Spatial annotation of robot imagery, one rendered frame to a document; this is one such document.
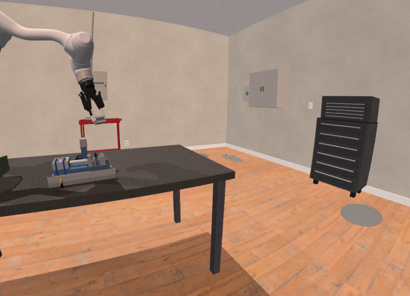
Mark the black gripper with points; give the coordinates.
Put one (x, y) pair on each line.
(88, 90)

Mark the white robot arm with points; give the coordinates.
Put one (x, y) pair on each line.
(79, 45)

